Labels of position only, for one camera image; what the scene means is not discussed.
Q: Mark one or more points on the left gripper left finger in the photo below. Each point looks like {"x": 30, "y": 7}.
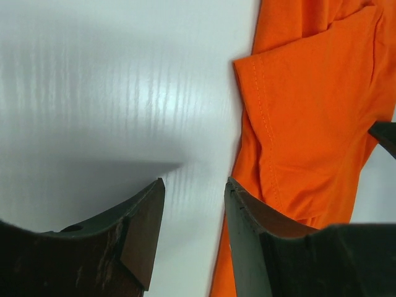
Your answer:
{"x": 110, "y": 254}

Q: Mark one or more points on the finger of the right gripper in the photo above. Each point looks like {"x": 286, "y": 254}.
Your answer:
{"x": 385, "y": 134}

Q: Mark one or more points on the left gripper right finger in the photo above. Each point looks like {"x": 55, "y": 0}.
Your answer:
{"x": 273, "y": 255}

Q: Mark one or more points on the orange t shirt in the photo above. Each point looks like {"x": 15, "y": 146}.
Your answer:
{"x": 320, "y": 74}

